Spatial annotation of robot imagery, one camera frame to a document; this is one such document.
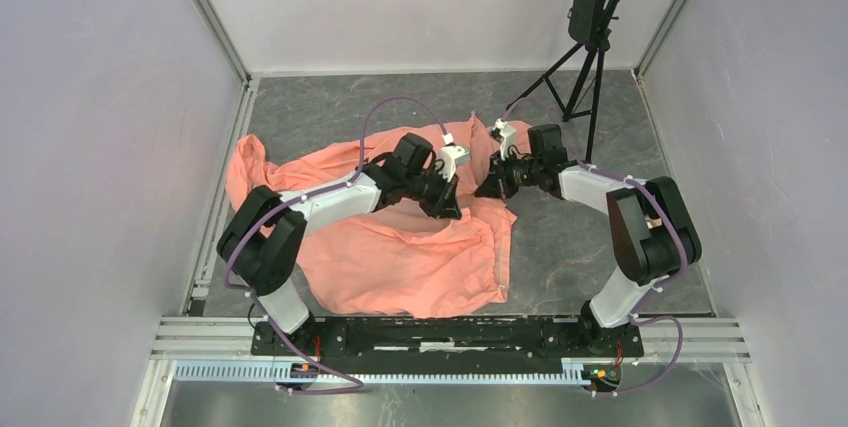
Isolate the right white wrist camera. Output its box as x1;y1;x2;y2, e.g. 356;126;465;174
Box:
488;118;518;161

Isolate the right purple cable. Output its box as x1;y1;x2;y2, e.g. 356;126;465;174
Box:
500;97;692;399

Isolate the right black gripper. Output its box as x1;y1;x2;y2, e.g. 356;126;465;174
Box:
476;147;543;200

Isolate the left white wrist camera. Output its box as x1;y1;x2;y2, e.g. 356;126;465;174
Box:
436;133;471;182

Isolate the salmon pink jacket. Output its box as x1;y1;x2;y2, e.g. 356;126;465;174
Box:
226;116;516;318

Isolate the purple cable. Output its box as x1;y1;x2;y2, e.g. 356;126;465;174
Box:
222;95;455;396
500;97;692;399

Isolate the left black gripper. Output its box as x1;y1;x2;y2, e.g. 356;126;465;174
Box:
403;164;461;220

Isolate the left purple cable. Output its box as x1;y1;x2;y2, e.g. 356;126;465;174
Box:
222;95;455;396

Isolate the black music stand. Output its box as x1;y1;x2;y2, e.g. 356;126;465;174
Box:
510;0;621;162

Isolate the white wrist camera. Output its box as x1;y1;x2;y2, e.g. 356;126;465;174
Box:
436;133;471;182
488;118;518;161

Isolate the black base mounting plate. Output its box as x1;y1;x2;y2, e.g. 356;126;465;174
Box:
289;315;644;375

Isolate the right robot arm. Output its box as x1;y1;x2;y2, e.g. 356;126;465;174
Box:
475;119;702;355

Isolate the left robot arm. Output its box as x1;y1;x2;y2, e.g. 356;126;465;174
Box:
216;133;471;355

